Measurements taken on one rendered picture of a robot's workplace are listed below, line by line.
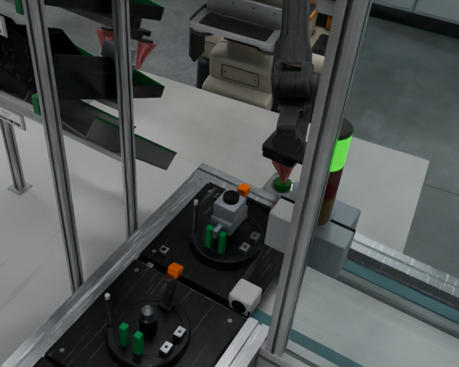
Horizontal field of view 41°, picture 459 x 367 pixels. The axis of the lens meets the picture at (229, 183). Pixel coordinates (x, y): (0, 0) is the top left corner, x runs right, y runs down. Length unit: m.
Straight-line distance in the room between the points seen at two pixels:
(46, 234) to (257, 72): 0.82
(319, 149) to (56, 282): 0.71
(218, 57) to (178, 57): 1.69
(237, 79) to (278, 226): 1.06
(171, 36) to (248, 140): 2.22
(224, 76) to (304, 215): 1.15
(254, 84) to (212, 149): 0.38
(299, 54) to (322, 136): 0.44
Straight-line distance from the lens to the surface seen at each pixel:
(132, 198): 1.21
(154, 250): 1.18
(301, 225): 0.84
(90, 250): 1.33
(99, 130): 1.10
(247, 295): 1.10
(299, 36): 1.16
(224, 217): 1.12
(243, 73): 1.88
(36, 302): 1.27
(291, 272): 0.91
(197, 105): 1.72
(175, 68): 3.48
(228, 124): 1.66
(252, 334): 1.10
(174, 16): 3.99
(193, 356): 1.05
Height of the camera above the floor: 1.86
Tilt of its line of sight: 43 degrees down
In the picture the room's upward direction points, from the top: 6 degrees clockwise
